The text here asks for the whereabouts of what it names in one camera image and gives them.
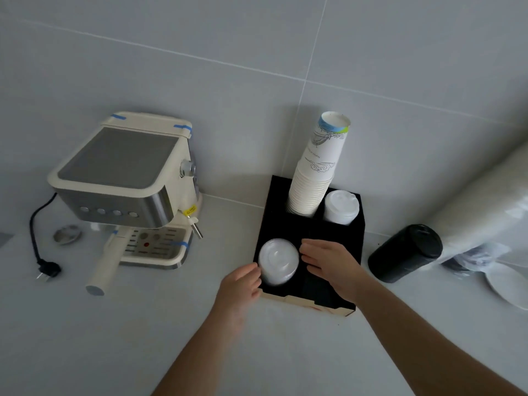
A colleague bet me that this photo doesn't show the person's right hand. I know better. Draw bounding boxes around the person's right hand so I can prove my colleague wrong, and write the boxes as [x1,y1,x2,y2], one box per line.
[300,238,374,303]

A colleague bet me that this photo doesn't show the person's left hand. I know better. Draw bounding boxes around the person's left hand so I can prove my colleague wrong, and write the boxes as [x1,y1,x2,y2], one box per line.
[212,262,262,329]

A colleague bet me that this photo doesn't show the person's right forearm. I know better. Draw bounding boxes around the person's right forearm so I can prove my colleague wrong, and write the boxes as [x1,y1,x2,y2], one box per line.
[356,280,528,396]

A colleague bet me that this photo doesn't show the person's left forearm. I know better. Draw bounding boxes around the person's left forearm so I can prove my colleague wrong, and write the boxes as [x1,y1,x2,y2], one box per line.
[152,311,248,396]

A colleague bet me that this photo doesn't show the stack of clear cup lids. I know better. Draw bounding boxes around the stack of clear cup lids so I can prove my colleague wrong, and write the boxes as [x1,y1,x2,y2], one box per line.
[258,238,299,286]

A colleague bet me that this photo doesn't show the black cup organizer box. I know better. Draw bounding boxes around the black cup organizer box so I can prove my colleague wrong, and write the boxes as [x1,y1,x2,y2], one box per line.
[252,175,366,317]

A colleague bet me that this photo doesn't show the stack of white cup lids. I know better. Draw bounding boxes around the stack of white cup lids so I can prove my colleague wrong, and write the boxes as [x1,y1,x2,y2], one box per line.
[323,190,360,226]

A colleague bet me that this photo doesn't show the metal steam wand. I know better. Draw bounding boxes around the metal steam wand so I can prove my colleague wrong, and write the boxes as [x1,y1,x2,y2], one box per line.
[185,214,204,240]

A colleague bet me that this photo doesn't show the stack of white paper cups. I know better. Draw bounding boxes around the stack of white paper cups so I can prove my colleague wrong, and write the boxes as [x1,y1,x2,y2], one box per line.
[287,111,351,217]

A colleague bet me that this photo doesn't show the stack of black cup lids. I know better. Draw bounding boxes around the stack of black cup lids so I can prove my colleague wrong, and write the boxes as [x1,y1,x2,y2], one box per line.
[368,224,443,284]

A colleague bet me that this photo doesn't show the metal drip tray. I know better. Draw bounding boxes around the metal drip tray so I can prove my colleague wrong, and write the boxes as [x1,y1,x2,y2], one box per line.
[119,226,193,269]

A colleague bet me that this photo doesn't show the cream espresso machine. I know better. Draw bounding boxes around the cream espresso machine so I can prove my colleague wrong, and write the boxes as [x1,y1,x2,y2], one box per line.
[47,111,204,269]

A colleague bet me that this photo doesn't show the plastic-wrapped sleeve of lids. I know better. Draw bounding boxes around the plastic-wrapped sleeve of lids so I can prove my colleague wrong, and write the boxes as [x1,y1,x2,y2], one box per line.
[425,140,528,273]

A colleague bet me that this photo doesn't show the round metal filter basket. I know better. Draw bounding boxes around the round metal filter basket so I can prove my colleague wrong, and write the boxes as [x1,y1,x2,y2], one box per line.
[54,225,82,245]

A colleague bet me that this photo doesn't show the white round plate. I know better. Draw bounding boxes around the white round plate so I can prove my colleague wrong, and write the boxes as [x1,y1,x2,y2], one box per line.
[485,264,528,312]

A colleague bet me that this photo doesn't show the cream-handled portafilter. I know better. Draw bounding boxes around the cream-handled portafilter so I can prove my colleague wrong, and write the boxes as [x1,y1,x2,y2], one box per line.
[86,229,130,296]

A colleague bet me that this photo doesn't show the black power cable with plug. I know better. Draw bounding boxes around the black power cable with plug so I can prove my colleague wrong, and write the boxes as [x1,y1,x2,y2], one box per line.
[29,193,62,282]

